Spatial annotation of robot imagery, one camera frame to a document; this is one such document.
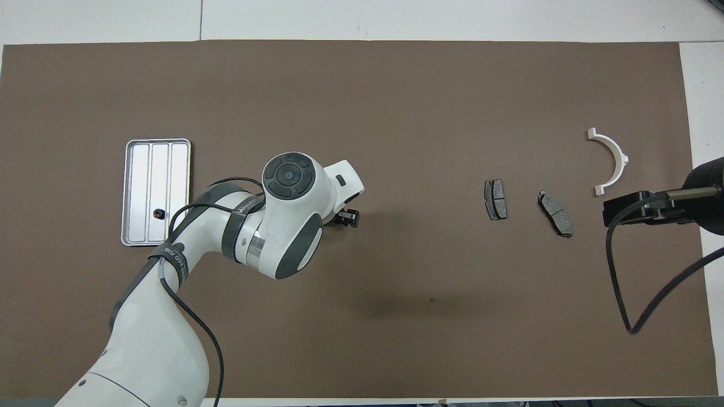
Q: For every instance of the brown table mat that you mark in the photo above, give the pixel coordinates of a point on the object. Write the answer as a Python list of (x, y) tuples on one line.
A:
[(396, 113)]

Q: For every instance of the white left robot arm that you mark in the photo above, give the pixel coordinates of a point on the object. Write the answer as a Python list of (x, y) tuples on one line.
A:
[(294, 220)]

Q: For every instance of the silver metal tray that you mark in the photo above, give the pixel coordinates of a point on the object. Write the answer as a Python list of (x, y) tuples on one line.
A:
[(138, 186)]

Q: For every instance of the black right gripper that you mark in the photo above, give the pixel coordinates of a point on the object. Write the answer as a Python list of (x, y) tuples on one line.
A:
[(707, 198)]

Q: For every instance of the white curved plastic bracket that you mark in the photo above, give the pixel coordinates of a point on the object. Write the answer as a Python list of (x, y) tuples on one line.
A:
[(616, 154)]

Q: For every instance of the rectangular grey brake pad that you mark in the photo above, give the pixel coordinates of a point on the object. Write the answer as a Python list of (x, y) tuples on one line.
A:
[(496, 199)]

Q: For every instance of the curved grey brake pad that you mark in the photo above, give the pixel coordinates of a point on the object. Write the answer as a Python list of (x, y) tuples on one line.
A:
[(557, 215)]

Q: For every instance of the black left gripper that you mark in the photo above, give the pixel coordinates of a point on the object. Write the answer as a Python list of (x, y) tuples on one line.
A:
[(338, 218)]

